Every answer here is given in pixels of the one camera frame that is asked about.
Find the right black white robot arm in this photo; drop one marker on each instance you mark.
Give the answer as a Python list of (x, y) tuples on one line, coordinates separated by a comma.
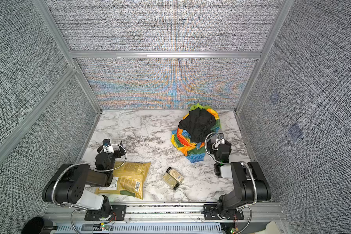
[(249, 183)]

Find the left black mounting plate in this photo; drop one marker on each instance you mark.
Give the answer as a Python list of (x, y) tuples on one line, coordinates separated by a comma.
[(113, 212)]

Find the yellow snack bag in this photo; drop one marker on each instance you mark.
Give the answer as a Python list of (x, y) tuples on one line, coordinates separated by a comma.
[(128, 180)]

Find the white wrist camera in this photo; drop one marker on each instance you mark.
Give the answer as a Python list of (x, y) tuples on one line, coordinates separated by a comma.
[(217, 143), (108, 148)]

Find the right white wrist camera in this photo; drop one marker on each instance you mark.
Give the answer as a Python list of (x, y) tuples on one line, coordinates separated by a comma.
[(217, 143)]

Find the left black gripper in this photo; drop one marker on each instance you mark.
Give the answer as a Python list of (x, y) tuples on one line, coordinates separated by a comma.
[(106, 143)]

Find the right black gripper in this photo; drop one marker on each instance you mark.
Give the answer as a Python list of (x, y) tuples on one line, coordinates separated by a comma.
[(220, 137)]

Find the black cloth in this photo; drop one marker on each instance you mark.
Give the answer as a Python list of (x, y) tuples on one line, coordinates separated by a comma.
[(198, 124)]

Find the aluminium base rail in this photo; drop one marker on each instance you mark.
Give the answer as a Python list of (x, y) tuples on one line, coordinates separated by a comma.
[(176, 212)]

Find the white slotted cable duct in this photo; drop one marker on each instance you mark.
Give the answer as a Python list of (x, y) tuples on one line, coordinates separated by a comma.
[(150, 228)]

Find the black round object bottom left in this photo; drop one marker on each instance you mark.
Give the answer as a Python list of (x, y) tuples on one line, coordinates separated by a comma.
[(39, 225)]

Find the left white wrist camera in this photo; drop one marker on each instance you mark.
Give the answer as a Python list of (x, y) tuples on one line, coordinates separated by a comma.
[(108, 148)]

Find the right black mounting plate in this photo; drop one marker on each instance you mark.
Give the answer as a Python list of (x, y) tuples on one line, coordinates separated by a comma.
[(212, 212)]

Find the black mounting plate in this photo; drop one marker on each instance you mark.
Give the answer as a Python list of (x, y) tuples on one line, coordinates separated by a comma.
[(113, 212), (212, 212)]

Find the rainbow coloured cloth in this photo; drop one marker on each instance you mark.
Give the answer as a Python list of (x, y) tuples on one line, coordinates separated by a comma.
[(194, 152)]

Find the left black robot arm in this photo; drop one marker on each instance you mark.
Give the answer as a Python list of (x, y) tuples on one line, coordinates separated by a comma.
[(67, 186)]

